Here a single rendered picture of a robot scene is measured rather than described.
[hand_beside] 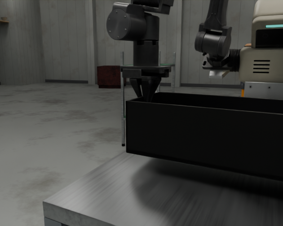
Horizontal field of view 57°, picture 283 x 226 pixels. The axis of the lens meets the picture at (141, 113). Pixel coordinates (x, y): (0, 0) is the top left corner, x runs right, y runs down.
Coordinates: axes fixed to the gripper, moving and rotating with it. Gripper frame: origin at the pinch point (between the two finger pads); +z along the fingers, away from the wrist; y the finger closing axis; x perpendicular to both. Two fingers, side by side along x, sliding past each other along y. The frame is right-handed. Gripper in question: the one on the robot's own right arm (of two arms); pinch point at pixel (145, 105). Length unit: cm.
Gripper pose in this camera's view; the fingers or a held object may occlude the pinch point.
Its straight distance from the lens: 61.2
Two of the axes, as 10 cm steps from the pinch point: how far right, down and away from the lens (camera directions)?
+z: -0.1, 9.8, 2.2
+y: 8.9, 1.0, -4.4
